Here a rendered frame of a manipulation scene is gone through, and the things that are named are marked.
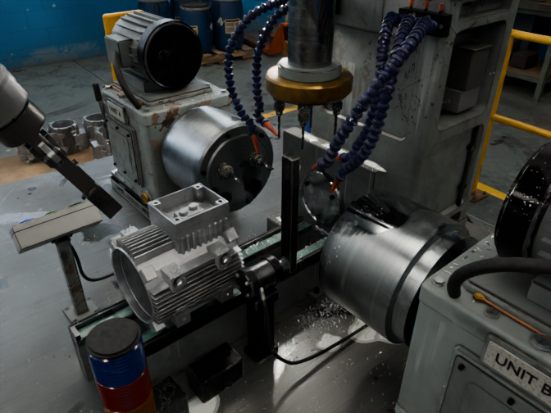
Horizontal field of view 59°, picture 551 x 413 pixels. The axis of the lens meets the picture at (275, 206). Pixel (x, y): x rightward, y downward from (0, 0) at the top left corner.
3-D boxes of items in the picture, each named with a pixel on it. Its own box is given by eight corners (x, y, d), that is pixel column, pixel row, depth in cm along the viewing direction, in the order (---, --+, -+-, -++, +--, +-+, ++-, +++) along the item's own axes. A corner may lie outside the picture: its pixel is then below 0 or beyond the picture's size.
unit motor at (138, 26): (163, 127, 175) (147, 2, 153) (215, 158, 154) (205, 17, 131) (94, 147, 161) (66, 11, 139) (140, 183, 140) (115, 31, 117)
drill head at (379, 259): (363, 250, 118) (375, 157, 105) (530, 351, 91) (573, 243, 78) (286, 295, 104) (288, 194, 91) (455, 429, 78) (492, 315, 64)
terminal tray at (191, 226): (201, 211, 103) (198, 181, 99) (231, 233, 96) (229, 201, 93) (151, 233, 96) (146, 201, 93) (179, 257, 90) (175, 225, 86)
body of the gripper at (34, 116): (35, 103, 69) (79, 146, 76) (17, 88, 75) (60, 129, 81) (-7, 139, 68) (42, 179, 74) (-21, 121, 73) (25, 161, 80)
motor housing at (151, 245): (196, 259, 114) (188, 188, 104) (247, 301, 102) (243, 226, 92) (116, 297, 103) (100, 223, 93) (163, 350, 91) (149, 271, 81)
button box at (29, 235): (97, 224, 111) (88, 203, 111) (104, 220, 105) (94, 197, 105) (18, 254, 102) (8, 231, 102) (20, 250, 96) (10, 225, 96)
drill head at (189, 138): (211, 157, 161) (206, 83, 148) (283, 201, 137) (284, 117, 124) (142, 180, 147) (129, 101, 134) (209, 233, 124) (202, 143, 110)
